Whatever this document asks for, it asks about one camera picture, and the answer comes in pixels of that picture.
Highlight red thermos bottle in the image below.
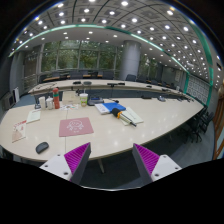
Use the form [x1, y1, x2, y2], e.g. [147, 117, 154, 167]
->
[53, 87, 60, 109]

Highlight black computer mouse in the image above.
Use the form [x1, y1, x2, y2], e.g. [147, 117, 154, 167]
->
[36, 142, 49, 154]

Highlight white paper cup green print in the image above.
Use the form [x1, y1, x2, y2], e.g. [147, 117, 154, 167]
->
[79, 93, 88, 107]

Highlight clear plastic jar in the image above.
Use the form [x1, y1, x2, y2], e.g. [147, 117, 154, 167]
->
[46, 97, 53, 110]

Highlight dark device on table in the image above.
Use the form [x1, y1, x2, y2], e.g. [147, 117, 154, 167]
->
[88, 97, 104, 106]

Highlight white tissue cylinder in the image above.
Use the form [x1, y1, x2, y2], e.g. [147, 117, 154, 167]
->
[39, 97, 46, 110]

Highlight red white paper leaflet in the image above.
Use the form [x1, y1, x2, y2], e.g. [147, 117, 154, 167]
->
[12, 121, 26, 142]

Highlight black office chair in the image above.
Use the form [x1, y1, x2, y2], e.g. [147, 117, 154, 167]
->
[186, 116, 202, 142]

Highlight white notebook papers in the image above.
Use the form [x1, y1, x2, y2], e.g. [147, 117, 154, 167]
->
[123, 107, 143, 124]

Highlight pink mouse pad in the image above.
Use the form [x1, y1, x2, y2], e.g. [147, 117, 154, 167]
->
[59, 117, 93, 137]

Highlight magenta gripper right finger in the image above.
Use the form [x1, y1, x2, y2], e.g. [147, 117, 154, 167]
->
[132, 144, 181, 185]

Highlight blue folder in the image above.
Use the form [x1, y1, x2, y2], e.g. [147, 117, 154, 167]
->
[104, 102, 125, 112]

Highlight grey round column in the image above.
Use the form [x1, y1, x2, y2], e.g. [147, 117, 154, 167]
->
[119, 40, 141, 80]

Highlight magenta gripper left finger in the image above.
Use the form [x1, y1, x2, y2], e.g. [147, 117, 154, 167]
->
[41, 143, 91, 184]

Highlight white paper booklet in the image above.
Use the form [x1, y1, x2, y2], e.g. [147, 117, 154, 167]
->
[26, 110, 41, 123]

